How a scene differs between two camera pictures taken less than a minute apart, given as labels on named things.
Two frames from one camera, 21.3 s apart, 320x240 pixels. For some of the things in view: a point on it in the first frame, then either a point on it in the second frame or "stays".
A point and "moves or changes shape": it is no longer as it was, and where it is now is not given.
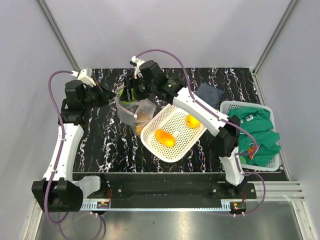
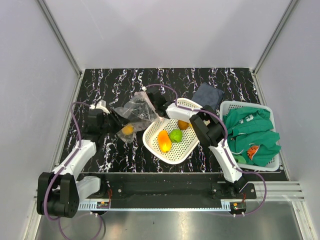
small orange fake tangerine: [138, 128] to [128, 130]
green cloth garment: [260, 120] stays
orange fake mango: [165, 138] moves or changes shape
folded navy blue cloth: [213, 96] stays
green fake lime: [120, 93] to [176, 135]
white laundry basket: [226, 105] stays
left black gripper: [106, 95] to [119, 122]
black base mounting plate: [172, 191] stays
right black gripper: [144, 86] to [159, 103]
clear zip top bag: [136, 113] moves or changes shape
